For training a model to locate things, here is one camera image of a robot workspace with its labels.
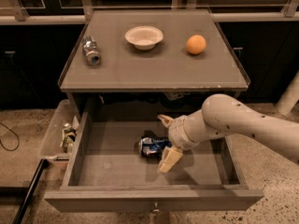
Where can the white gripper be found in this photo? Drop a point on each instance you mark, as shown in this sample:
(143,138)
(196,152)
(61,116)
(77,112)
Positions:
(177,132)

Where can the blue pepsi can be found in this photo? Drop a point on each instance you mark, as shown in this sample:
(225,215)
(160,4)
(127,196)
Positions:
(150,146)

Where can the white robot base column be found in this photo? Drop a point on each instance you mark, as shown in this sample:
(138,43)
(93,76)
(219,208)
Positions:
(290,97)

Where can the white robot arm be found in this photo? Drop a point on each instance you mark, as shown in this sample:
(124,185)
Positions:
(222,115)

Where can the open grey top drawer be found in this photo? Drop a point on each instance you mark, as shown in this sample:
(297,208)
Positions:
(106,172)

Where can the grey cabinet with counter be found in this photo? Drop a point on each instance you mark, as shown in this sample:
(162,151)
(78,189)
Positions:
(166,67)

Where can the green can in bin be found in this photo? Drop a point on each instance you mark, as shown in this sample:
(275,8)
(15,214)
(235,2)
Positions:
(68,138)

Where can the crushed silver can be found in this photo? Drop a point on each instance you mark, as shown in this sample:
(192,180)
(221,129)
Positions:
(90,51)

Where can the orange fruit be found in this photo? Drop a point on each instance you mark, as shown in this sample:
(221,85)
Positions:
(195,44)

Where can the white paper bowl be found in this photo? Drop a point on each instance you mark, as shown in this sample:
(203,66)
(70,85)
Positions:
(144,37)

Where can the clear plastic bin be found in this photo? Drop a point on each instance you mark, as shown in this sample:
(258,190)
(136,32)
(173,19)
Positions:
(50,149)

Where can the black floor rail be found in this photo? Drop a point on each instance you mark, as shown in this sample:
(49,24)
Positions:
(22,195)

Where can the metal window rail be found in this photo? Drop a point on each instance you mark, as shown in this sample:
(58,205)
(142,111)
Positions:
(82,11)

